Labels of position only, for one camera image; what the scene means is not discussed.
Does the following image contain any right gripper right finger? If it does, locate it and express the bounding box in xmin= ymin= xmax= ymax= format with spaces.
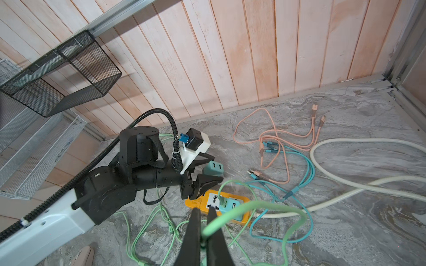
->
xmin=205 ymin=227 xmax=235 ymax=266

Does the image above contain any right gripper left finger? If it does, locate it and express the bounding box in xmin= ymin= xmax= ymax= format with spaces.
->
xmin=174 ymin=208 xmax=201 ymax=266

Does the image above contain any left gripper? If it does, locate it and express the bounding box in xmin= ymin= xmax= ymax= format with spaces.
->
xmin=133 ymin=154 xmax=224 ymax=200

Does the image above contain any teal charging cable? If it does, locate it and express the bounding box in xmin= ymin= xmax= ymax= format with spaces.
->
xmin=246 ymin=141 xmax=316 ymax=244

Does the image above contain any pink charging cable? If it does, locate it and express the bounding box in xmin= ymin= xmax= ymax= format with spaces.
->
xmin=232 ymin=104 xmax=327 ymax=185

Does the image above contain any pink mouse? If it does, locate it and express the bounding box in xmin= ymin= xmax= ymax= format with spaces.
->
xmin=69 ymin=246 xmax=94 ymax=266

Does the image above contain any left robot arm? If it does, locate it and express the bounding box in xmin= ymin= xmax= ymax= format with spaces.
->
xmin=1 ymin=108 xmax=223 ymax=266

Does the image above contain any orange power strip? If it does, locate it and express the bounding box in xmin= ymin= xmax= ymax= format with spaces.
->
xmin=185 ymin=190 xmax=250 ymax=216

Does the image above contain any black mesh basket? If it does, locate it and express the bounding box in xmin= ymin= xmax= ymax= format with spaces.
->
xmin=1 ymin=31 xmax=122 ymax=117

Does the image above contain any white power cord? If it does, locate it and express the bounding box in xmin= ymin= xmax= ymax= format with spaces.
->
xmin=256 ymin=137 xmax=426 ymax=219

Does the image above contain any white wire mesh shelf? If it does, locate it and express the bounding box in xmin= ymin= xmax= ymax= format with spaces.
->
xmin=1 ymin=79 xmax=86 ymax=200

